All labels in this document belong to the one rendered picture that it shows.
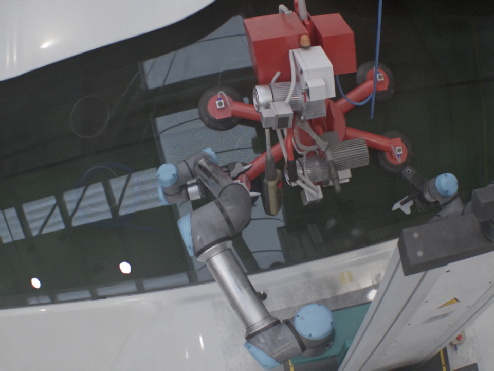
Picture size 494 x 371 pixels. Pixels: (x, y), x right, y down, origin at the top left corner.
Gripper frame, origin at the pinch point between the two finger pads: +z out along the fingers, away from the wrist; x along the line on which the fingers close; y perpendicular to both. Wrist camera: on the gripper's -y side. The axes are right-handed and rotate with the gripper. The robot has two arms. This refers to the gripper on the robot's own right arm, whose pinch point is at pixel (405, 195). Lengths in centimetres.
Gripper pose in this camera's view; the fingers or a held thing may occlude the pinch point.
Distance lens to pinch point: 207.8
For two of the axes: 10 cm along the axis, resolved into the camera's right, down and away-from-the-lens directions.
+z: -1.3, 1.6, 9.8
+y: 6.2, 7.8, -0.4
